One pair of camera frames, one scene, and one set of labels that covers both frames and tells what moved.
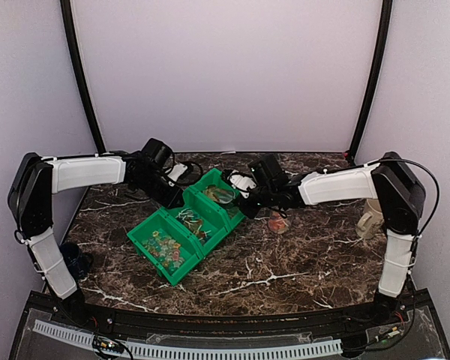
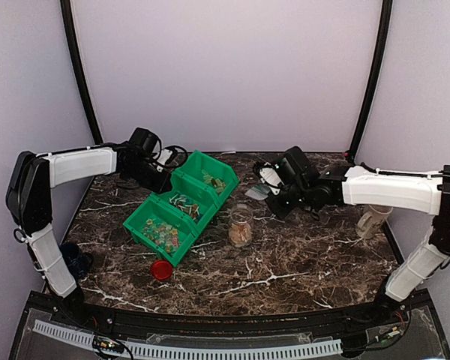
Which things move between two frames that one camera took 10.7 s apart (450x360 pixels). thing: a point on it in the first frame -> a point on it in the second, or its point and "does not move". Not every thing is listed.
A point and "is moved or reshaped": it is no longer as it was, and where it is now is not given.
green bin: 162,243 is moved or reshaped
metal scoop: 220,195 is moved or reshaped
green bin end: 220,190 -> 217,181
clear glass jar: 277,223 -> 240,232
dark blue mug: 79,262 does not move
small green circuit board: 99,342 does not move
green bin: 191,226 is moved or reshaped
